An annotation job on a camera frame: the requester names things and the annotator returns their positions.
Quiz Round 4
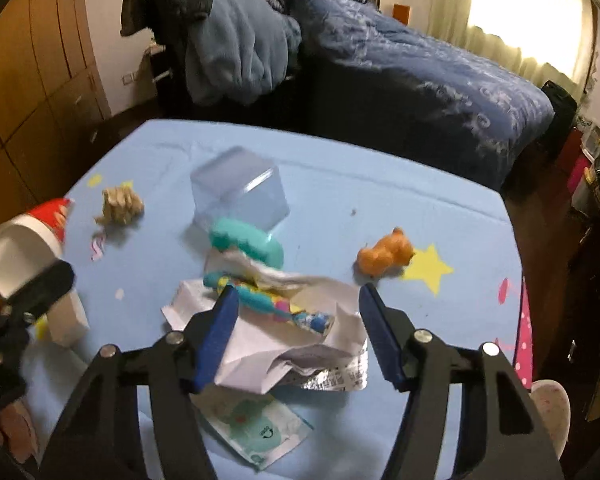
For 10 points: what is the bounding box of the red and white paper cup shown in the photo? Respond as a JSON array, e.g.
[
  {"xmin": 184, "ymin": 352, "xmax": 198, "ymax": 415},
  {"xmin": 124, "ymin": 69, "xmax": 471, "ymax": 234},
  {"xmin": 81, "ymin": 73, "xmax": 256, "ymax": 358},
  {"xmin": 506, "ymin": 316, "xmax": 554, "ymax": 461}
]
[{"xmin": 0, "ymin": 197, "xmax": 76, "ymax": 301}]

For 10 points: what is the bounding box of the orange toy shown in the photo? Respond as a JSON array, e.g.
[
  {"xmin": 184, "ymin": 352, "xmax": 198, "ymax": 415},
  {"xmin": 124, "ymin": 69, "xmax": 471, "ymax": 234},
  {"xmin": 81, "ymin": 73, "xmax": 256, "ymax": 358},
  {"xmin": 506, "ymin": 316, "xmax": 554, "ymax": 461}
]
[{"xmin": 356, "ymin": 227, "xmax": 416, "ymax": 278}]

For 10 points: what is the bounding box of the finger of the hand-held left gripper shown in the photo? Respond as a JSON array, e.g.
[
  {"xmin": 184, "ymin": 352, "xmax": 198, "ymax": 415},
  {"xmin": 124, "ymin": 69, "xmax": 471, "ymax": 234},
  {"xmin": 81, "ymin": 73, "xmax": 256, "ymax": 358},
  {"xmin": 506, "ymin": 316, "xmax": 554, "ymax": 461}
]
[{"xmin": 2, "ymin": 260, "xmax": 76, "ymax": 318}]

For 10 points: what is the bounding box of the pale window curtain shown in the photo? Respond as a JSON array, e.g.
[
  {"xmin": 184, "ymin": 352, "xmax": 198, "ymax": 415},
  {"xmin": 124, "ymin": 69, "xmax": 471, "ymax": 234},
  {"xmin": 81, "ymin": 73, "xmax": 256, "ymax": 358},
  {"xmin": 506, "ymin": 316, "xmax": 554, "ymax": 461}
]
[{"xmin": 430, "ymin": 0, "xmax": 600, "ymax": 96}]

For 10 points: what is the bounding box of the pink plastic container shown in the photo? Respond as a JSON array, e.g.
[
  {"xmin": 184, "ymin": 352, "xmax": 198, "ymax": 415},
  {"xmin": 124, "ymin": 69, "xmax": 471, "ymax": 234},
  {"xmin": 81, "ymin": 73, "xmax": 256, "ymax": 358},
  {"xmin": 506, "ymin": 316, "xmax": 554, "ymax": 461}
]
[{"xmin": 567, "ymin": 155, "xmax": 588, "ymax": 196}]

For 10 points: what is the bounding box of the small white box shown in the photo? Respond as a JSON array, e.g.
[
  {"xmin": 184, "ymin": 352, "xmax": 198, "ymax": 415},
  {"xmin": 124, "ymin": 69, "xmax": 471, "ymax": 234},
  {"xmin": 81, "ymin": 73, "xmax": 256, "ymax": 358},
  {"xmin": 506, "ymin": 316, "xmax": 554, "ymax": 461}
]
[{"xmin": 35, "ymin": 290, "xmax": 91, "ymax": 348}]

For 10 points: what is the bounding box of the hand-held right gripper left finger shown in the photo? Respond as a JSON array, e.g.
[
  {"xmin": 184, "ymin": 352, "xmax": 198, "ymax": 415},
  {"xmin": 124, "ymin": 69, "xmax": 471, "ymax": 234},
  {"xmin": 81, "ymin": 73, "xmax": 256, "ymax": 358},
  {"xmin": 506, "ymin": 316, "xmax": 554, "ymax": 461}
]
[{"xmin": 40, "ymin": 285, "xmax": 241, "ymax": 480}]

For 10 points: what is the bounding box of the teal plastic toy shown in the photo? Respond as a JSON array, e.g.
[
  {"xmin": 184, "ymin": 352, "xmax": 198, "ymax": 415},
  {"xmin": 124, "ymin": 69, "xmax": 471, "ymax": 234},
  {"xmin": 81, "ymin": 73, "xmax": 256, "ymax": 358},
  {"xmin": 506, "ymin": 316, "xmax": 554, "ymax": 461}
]
[{"xmin": 209, "ymin": 217, "xmax": 285, "ymax": 268}]

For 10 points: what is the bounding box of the colourful candy wrapper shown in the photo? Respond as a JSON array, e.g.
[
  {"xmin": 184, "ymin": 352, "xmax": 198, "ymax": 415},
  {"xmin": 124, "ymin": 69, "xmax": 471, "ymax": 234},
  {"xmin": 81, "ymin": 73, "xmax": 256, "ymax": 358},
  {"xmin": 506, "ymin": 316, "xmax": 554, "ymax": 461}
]
[{"xmin": 202, "ymin": 272, "xmax": 336, "ymax": 333}]

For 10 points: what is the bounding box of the white paper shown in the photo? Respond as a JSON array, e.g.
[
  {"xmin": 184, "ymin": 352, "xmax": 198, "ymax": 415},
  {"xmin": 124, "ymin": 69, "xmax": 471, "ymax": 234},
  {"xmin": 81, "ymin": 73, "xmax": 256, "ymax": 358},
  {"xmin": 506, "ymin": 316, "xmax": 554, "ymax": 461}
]
[{"xmin": 161, "ymin": 250, "xmax": 366, "ymax": 393}]

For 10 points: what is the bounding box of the green wet wipe packet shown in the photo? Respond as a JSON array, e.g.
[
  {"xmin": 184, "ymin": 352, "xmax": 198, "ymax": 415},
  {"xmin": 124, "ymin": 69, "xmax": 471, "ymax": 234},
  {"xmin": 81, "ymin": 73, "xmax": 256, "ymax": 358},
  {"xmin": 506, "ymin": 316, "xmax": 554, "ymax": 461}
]
[{"xmin": 195, "ymin": 390, "xmax": 315, "ymax": 471}]

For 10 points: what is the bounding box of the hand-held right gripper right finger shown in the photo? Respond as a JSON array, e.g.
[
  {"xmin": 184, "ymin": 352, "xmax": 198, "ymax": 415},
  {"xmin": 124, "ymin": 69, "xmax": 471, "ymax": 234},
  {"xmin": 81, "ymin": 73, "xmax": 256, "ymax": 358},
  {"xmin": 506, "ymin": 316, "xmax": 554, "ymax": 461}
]
[{"xmin": 358, "ymin": 282, "xmax": 566, "ymax": 480}]

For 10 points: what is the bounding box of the light blue printed tablecloth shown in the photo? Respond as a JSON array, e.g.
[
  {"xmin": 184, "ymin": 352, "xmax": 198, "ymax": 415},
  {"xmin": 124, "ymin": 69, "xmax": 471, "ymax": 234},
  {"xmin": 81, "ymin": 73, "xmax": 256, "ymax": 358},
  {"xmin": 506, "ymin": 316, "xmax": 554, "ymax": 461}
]
[{"xmin": 20, "ymin": 119, "xmax": 536, "ymax": 480}]

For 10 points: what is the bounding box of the black suitcase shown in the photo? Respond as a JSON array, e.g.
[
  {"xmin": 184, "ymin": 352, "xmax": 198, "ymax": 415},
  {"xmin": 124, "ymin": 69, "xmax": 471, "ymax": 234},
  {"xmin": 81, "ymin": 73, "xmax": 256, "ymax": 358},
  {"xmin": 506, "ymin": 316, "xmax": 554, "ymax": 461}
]
[{"xmin": 540, "ymin": 80, "xmax": 579, "ymax": 161}]

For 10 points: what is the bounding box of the bed with blue duvet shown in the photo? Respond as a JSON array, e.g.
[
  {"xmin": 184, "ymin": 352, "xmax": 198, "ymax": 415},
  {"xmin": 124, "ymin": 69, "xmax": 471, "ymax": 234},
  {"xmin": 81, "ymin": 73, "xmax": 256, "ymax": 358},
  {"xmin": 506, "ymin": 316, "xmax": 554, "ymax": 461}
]
[{"xmin": 245, "ymin": 0, "xmax": 556, "ymax": 191}]

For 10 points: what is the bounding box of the white pink-speckled bin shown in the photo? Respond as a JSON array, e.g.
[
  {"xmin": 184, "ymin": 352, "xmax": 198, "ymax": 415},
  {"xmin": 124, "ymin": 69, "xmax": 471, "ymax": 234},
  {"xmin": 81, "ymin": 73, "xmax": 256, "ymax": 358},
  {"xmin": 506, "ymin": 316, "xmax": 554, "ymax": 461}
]
[{"xmin": 530, "ymin": 380, "xmax": 572, "ymax": 461}]

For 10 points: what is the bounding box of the brown wooden wardrobe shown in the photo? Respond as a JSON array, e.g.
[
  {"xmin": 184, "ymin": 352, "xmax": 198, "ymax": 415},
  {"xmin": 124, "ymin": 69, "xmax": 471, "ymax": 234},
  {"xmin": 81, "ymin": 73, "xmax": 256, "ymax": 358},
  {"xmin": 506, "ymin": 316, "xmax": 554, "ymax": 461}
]
[{"xmin": 0, "ymin": 0, "xmax": 112, "ymax": 211}]

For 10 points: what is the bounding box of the clear plastic box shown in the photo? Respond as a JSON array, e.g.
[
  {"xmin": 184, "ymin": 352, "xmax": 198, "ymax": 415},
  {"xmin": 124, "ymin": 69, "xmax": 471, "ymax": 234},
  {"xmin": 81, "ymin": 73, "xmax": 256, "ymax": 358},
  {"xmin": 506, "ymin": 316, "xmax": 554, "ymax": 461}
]
[{"xmin": 190, "ymin": 146, "xmax": 291, "ymax": 233}]

